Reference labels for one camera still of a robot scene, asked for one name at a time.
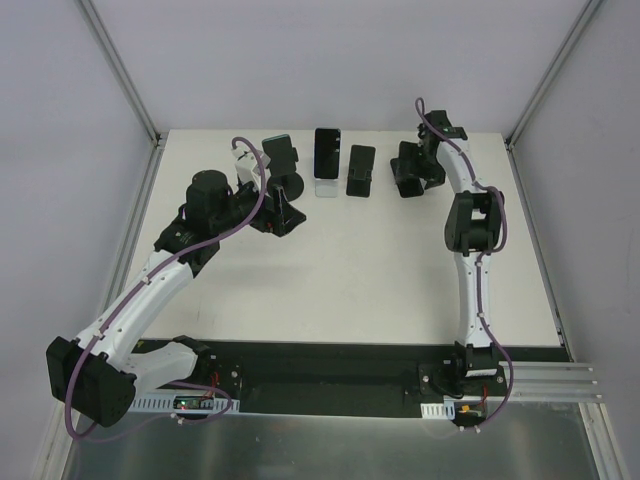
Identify black round-base phone stand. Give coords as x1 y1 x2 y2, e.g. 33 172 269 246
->
267 147 304 201

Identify black folding phone stand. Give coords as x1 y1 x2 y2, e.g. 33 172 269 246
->
346 145 376 198

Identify silver folding phone stand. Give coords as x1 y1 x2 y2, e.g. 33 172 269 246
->
314 178 339 198

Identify black phone teal edge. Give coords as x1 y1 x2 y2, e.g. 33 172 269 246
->
262 134 297 176

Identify black phone blue edge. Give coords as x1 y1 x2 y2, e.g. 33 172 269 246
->
314 128 341 180

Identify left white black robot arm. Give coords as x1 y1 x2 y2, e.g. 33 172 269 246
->
46 170 306 427

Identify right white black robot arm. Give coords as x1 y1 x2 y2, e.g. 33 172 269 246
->
390 98 506 399

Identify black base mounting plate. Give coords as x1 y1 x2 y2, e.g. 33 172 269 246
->
134 338 509 416

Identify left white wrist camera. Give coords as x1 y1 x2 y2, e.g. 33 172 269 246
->
232 148 262 192

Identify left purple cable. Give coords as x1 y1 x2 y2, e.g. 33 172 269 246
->
64 135 269 442

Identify left aluminium frame post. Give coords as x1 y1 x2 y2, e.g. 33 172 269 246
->
77 0 169 146

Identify aluminium frame post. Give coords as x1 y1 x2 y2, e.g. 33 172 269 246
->
77 0 169 146
504 0 606 151

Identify left white cable duct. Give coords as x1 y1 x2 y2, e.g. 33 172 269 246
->
129 394 240 415

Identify white cable duct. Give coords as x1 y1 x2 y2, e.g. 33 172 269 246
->
129 394 240 415
420 398 487 421

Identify right aluminium frame post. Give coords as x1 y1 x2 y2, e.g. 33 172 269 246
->
504 0 606 151

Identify right white cable duct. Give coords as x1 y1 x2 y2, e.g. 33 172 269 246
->
420 398 487 421

